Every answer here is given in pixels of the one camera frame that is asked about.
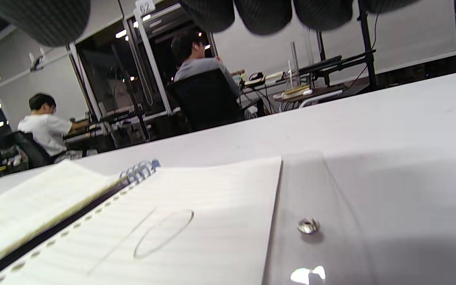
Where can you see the white earbuds case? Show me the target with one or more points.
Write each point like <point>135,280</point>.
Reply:
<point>307,92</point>

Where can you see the white hanging label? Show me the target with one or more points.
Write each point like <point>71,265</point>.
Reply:
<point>145,6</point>

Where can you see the person's right hand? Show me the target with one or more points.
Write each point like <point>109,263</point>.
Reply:
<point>42,19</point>

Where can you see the black keyboard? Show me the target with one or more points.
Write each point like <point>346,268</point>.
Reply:
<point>321,63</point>

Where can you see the white cart with wooden top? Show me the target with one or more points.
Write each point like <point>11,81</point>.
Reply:
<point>315,93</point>

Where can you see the cream power strip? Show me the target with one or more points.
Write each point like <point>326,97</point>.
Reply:
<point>293,92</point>

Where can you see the black monitor stand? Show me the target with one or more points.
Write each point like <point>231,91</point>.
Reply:
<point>367,47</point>

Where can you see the spiral notebook with clear cover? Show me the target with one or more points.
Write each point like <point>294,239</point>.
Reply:
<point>212,206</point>

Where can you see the black mesh office chair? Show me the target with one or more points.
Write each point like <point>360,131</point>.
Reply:
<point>30,148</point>

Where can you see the clear plastic bottle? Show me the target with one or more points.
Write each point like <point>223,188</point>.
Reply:
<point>293,77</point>

